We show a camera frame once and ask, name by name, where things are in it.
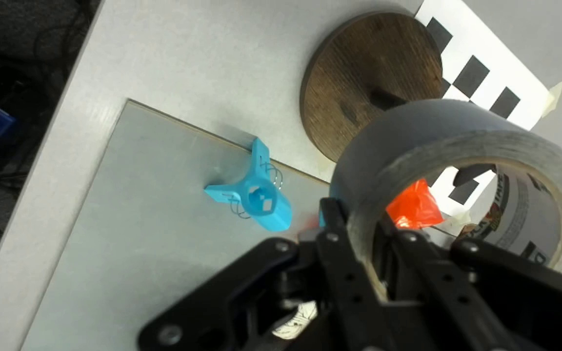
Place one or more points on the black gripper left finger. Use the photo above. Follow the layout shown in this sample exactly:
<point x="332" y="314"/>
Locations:
<point x="262" y="293"/>

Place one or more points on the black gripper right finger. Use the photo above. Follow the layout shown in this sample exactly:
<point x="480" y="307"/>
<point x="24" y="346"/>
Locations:
<point x="488" y="299"/>

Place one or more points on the gray masking tape roll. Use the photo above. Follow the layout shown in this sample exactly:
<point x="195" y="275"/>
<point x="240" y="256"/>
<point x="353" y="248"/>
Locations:
<point x="410" y="129"/>

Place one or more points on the black stand with wooden base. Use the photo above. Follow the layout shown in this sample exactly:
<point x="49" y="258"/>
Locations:
<point x="359" y="71"/>

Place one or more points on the blue plastic figure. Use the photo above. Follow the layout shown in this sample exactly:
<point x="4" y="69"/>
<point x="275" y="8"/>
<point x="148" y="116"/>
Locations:
<point x="258" y="197"/>

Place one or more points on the orange plastic bag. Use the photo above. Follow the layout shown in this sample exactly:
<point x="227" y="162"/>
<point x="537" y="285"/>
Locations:
<point x="414" y="207"/>

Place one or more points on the gray table mat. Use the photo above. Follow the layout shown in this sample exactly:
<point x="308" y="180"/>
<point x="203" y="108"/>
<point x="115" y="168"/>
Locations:
<point x="145" y="260"/>

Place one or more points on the black white checkerboard sheet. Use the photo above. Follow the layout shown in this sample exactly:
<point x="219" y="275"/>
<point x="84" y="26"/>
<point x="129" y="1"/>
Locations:
<point x="488" y="32"/>

